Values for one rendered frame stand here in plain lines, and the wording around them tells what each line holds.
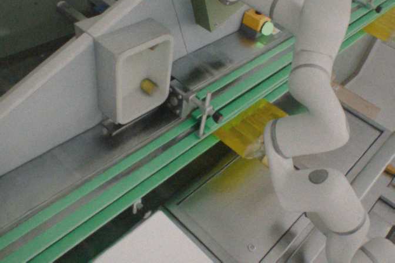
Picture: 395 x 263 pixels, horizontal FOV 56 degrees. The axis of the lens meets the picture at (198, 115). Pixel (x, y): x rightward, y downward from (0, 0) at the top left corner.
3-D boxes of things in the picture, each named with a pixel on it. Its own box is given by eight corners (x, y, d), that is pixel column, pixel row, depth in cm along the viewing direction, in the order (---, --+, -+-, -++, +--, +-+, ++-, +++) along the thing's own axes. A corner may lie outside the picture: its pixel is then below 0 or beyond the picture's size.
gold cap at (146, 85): (152, 86, 102) (141, 77, 104) (147, 97, 103) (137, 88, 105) (161, 86, 105) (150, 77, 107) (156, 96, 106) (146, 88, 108)
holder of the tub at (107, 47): (99, 122, 104) (116, 138, 101) (93, 38, 85) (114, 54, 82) (146, 97, 114) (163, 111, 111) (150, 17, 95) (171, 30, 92)
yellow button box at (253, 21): (239, 29, 133) (255, 38, 129) (244, 9, 127) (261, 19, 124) (251, 23, 137) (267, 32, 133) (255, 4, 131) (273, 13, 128)
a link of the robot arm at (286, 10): (265, 29, 97) (316, 61, 90) (274, -17, 87) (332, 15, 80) (290, 14, 101) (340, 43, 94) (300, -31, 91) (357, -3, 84)
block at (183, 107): (163, 107, 112) (180, 120, 109) (166, 83, 106) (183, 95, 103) (172, 102, 114) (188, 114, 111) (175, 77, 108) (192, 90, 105)
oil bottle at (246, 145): (198, 124, 121) (250, 164, 112) (201, 111, 118) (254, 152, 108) (210, 116, 125) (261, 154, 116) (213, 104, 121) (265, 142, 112)
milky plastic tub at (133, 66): (98, 110, 100) (119, 128, 97) (94, 38, 85) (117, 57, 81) (148, 84, 111) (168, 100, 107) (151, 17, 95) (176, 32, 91)
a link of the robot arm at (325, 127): (271, 74, 80) (257, 125, 72) (332, 54, 72) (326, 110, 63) (300, 114, 87) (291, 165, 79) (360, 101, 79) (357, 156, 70)
